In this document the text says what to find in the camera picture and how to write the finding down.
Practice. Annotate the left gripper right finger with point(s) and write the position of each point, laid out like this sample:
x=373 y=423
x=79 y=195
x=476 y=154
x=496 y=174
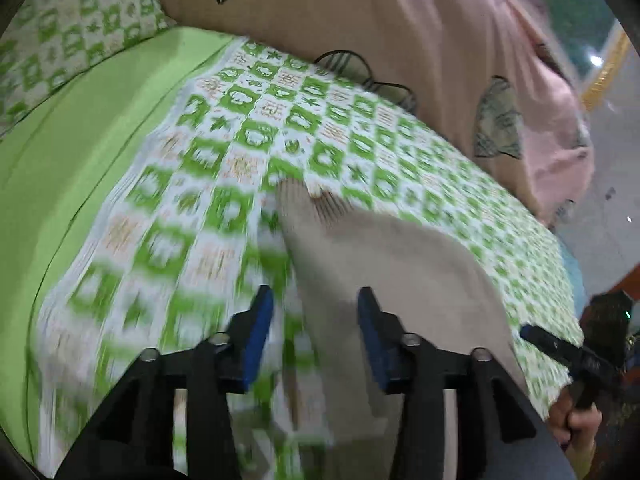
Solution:
x=462 y=415

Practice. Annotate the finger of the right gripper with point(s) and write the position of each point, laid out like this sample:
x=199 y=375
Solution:
x=552 y=346

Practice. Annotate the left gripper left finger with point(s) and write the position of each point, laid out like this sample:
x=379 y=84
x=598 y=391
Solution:
x=168 y=415

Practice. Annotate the beige knit sweater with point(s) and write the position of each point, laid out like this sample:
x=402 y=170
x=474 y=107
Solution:
x=424 y=277

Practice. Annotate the person's right hand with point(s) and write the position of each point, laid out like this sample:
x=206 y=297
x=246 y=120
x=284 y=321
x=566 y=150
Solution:
x=577 y=429

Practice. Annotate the green white patterned bedsheet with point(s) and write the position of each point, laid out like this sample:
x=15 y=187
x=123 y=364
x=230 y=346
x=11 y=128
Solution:
x=137 y=211

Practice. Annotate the gold framed landscape painting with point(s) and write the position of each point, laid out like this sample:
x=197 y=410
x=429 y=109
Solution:
x=592 y=40

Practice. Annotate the pink quilt with plaid hearts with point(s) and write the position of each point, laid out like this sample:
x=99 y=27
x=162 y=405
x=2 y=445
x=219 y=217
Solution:
x=481 y=73

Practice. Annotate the green checkered pillow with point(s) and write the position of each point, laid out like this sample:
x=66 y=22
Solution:
x=49 y=42

